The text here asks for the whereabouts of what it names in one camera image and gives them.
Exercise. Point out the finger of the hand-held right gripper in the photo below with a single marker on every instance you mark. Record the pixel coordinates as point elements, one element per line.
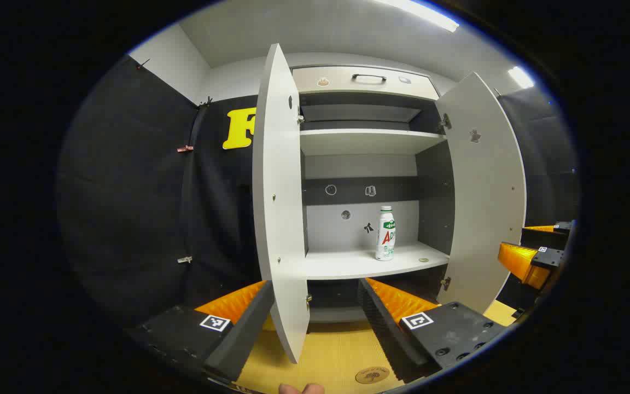
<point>547,257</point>
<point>542,238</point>

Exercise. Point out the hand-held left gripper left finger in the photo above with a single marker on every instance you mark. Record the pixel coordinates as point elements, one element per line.
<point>241,339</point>

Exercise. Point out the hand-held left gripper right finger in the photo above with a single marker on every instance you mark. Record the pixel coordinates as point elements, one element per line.
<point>383,334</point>

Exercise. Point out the round cork coaster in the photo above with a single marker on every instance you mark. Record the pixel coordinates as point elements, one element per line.
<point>372,375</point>

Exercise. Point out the grey cabinet door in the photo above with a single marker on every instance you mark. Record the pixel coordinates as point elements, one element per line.
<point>487,208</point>
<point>279,219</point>

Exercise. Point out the white bottle with green label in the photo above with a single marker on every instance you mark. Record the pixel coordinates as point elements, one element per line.
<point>385,235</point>

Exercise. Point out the grey cabinet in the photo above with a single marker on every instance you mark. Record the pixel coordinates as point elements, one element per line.
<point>435,186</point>

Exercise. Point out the grey cabinet drawer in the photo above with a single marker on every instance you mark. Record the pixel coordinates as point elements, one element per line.
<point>342,81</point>

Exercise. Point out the black backdrop cloth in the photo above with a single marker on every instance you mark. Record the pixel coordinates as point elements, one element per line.
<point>129,208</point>
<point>550,164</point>

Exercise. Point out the silver clip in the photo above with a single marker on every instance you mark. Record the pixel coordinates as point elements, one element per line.
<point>185,259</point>

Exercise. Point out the ceiling light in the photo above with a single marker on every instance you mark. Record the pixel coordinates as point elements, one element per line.
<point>521,77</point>

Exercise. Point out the red clip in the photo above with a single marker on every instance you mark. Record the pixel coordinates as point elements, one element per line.
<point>185,148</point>

